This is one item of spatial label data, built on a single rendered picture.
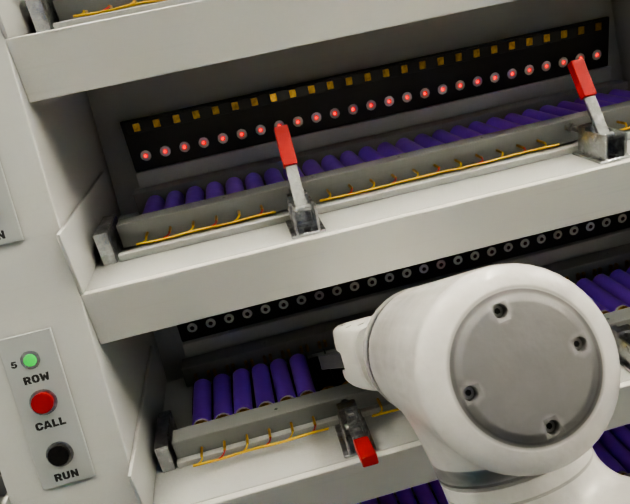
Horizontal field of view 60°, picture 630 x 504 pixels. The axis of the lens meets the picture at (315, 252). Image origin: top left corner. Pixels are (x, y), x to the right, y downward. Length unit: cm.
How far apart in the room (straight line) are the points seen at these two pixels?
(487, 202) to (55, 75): 35
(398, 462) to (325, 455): 6
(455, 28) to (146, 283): 45
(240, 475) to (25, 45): 37
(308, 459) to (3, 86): 37
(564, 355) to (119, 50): 36
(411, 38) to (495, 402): 51
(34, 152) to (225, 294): 17
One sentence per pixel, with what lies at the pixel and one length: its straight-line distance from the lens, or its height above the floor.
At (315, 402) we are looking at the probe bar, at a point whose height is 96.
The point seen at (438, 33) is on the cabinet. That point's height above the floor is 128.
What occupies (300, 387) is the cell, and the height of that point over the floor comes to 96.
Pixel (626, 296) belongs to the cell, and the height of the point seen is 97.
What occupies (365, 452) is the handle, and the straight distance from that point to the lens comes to 43.
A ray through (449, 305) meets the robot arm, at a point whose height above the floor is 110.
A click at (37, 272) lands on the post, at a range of 46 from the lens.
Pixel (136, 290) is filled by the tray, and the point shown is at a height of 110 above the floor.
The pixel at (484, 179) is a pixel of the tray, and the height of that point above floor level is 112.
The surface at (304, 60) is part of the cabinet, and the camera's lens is 65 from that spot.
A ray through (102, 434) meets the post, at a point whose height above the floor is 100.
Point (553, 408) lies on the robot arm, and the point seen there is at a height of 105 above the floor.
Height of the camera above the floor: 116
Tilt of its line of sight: 8 degrees down
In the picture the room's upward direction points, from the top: 13 degrees counter-clockwise
